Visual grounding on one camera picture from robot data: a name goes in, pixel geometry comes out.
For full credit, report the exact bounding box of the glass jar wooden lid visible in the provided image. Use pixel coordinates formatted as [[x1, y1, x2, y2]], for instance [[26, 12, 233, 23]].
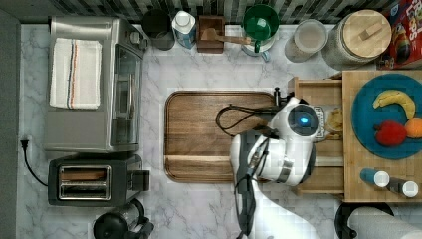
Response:
[[321, 10, 392, 71]]

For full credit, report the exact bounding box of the orange toy fruit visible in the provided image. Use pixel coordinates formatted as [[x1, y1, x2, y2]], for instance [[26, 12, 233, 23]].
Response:
[[405, 118, 422, 138]]

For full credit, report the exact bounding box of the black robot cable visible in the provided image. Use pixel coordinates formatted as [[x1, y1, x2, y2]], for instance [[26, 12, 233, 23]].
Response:
[[215, 104, 281, 239]]

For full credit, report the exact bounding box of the red Froot Loops box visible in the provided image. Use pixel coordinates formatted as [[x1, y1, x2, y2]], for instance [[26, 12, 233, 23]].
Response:
[[376, 0, 422, 70]]

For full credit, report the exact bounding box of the black cup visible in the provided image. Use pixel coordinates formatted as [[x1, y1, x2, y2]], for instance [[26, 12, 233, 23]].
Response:
[[141, 9, 175, 51]]

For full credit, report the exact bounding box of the white blue mug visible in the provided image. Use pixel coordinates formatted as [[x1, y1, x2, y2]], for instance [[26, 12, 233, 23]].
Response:
[[241, 37, 276, 62]]

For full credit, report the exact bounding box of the wooden tray board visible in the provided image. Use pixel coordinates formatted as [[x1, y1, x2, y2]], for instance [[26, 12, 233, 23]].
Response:
[[164, 91, 274, 183]]

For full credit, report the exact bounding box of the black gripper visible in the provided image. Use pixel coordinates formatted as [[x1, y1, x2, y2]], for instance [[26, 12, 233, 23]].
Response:
[[273, 87, 293, 108]]

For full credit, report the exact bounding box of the wooden spatula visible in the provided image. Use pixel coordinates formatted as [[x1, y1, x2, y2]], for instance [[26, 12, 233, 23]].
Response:
[[201, 28, 252, 45]]

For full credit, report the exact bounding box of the white striped dish towel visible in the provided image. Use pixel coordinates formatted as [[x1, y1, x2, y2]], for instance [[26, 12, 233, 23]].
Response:
[[50, 38, 103, 110]]

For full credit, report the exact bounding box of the green mug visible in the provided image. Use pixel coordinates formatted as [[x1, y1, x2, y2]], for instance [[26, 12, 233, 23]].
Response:
[[242, 4, 280, 53]]

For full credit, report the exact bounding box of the clear cereal container white lid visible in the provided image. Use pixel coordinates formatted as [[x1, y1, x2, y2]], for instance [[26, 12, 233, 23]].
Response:
[[285, 19, 328, 63]]

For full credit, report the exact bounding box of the dark shaker white cap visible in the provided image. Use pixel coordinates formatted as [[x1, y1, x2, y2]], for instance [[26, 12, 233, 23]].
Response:
[[386, 177, 419, 198]]

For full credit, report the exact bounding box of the wooden drawer cabinet top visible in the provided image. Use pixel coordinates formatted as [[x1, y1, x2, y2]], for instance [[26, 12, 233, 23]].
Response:
[[342, 70, 422, 203]]

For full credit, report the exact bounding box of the blue white milk carton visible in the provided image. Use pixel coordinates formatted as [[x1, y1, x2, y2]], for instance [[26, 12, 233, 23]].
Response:
[[171, 11, 196, 49]]

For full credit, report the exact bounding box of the blue plate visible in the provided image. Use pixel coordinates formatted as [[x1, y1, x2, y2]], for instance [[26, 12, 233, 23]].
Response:
[[351, 74, 422, 159]]

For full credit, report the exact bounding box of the dark wooden utensil holder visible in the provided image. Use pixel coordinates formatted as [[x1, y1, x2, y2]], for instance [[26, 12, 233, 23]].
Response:
[[196, 15, 225, 54]]

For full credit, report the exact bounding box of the wooden drawer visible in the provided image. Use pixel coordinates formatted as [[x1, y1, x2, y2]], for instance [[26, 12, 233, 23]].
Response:
[[288, 77, 344, 195]]

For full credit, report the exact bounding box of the black silver toaster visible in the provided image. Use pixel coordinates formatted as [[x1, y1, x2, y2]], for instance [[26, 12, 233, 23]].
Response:
[[48, 153, 150, 207]]

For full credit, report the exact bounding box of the black power cord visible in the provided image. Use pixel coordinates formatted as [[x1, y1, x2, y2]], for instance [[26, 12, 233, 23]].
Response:
[[20, 138, 50, 187]]

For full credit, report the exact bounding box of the yellow toy banana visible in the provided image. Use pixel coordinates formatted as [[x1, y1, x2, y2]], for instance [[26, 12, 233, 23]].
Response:
[[372, 90, 416, 120]]

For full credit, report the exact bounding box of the snack bag in drawer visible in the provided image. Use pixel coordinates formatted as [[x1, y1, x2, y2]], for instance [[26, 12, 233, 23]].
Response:
[[315, 105, 343, 141]]

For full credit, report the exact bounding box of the silver toaster oven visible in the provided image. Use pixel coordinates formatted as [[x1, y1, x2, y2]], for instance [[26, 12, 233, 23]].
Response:
[[44, 16, 147, 152]]

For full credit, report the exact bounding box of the blue shaker white cap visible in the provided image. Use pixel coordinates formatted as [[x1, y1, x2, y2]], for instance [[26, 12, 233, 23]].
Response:
[[359, 168, 390, 187]]

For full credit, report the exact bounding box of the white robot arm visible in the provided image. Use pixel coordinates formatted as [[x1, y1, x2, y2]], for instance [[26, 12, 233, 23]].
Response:
[[230, 96, 321, 239]]

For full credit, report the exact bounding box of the paper towel roll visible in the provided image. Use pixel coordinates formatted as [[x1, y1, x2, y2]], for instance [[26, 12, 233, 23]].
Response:
[[348, 207, 422, 239]]

